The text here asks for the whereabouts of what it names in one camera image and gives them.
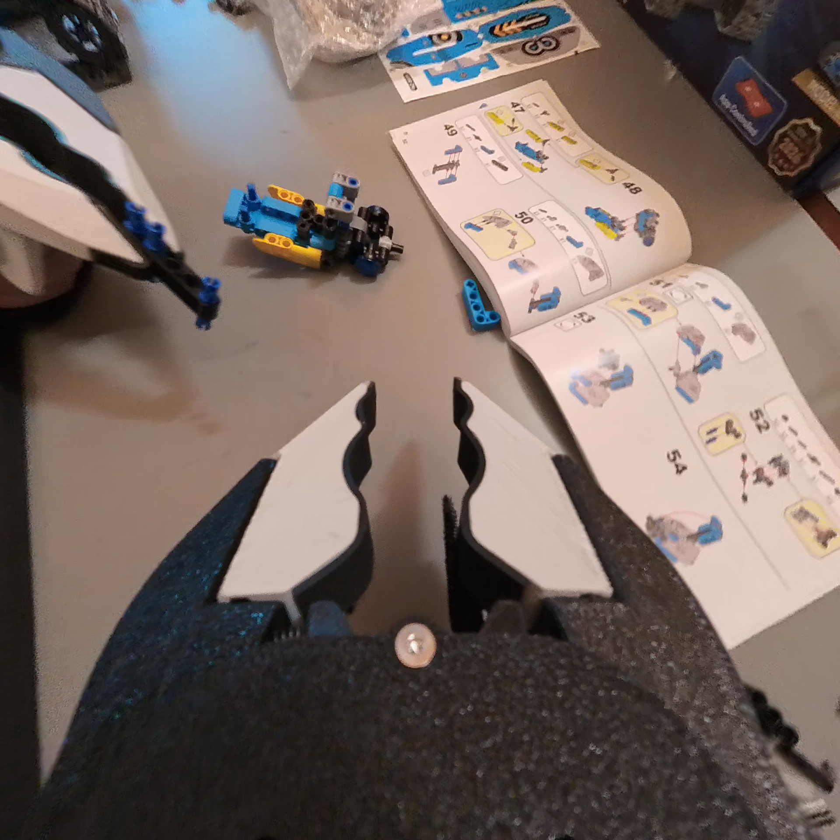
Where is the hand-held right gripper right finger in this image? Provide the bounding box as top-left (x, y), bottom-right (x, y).
top-left (453, 377), bottom-right (614, 599)

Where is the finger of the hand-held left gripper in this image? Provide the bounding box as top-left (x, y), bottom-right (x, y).
top-left (0, 141), bottom-right (148, 296)
top-left (0, 62), bottom-right (181, 253)

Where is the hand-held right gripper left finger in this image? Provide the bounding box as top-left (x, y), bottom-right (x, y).
top-left (217, 382), bottom-right (378, 605)

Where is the short black ridged beam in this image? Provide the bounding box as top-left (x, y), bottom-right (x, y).
top-left (125, 243), bottom-right (221, 326)

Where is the blue yellow brick assembly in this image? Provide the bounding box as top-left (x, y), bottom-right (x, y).
top-left (222, 172), bottom-right (404, 280)

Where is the blue L-shaped beam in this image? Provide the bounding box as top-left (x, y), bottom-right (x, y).
top-left (461, 279), bottom-right (501, 332)

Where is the grey desk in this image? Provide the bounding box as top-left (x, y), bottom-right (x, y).
top-left (20, 0), bottom-right (840, 788)

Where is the person's left hand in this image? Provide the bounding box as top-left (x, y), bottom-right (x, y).
top-left (0, 256), bottom-right (93, 311)

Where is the built blue robot model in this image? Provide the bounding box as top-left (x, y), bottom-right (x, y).
top-left (39, 0), bottom-right (132, 89)

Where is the open instruction booklet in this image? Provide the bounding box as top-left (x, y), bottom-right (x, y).
top-left (389, 79), bottom-right (840, 651)

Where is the crinkled clear plastic bag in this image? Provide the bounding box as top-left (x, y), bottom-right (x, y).
top-left (272, 0), bottom-right (447, 89)

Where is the blue sticker sheet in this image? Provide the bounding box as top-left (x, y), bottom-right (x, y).
top-left (379, 0), bottom-right (601, 104)

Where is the blue robot kit box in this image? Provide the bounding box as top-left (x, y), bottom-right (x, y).
top-left (620, 0), bottom-right (840, 198)

